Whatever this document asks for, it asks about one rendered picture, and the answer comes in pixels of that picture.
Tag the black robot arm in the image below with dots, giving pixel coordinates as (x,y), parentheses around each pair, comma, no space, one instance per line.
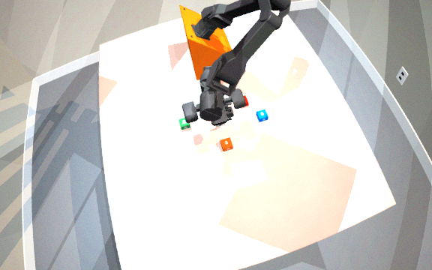
(230,67)

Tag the green block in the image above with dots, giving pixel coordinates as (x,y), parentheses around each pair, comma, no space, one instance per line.
(183,124)

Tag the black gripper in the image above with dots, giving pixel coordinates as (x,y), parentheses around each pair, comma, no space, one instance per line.
(190,110)

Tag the blue block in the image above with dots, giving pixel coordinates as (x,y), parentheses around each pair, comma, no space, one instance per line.
(262,115)

